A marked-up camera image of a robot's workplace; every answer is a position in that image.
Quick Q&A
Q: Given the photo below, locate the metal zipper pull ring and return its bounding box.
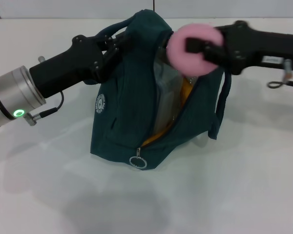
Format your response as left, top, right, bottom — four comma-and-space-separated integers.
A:
128, 147, 147, 170

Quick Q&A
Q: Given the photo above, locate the pink toy peach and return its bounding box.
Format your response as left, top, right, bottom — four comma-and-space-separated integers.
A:
166, 23, 223, 77

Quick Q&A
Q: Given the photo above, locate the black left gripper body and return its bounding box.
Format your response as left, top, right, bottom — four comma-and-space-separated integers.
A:
29, 34, 111, 99

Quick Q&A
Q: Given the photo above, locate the dark teal insulated lunch bag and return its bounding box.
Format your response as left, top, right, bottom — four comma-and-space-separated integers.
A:
84, 9, 232, 171

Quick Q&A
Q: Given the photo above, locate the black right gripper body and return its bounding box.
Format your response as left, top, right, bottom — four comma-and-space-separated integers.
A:
217, 19, 293, 76

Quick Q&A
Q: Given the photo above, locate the yellow toy banana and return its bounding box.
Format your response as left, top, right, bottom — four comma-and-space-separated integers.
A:
142, 77, 199, 148

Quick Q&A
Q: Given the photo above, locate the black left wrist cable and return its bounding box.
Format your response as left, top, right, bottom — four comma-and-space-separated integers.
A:
23, 91, 65, 126

